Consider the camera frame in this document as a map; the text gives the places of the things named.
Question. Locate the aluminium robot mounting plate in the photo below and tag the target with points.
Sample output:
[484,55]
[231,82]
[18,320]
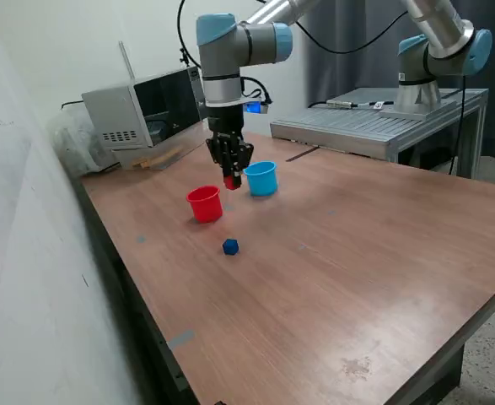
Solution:
[420,112]

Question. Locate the clear plastic bag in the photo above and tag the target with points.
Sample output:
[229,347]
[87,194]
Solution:
[72,143]

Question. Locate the red plastic cup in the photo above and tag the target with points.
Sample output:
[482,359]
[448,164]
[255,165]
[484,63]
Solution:
[207,208]

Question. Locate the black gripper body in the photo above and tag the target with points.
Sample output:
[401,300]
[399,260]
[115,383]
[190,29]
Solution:
[226,122]

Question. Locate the aluminium profile robot stand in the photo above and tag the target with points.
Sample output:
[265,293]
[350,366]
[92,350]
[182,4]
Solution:
[369,131]

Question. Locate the wooden stick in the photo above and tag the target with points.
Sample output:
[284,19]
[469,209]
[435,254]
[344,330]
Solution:
[163,157]

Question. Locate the silver microwave oven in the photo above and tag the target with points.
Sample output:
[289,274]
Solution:
[112,114]

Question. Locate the thin white metal rod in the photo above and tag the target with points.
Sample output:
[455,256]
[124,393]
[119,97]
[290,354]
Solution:
[127,61]

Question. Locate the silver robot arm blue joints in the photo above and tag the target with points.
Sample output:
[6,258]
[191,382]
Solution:
[222,63]

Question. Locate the red cube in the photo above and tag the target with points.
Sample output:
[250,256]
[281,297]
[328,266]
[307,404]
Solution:
[229,184]

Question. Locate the long grey tape strip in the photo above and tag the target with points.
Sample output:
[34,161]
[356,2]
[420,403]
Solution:
[181,338]

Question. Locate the blue cube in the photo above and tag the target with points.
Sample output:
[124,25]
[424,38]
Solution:
[230,247]

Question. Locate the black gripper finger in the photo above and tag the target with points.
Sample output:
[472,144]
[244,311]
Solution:
[243,154]
[222,154]

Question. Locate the white warning tag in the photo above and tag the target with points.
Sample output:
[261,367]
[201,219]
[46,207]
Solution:
[378,104]

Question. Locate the small black camera mount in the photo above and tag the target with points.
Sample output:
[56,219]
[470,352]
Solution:
[184,59]

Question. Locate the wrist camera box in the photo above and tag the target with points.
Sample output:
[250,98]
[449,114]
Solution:
[256,106]

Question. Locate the blue plastic cup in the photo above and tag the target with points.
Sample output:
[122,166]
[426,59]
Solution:
[262,183]

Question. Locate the black strip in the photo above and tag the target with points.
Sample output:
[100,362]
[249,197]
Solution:
[302,154]

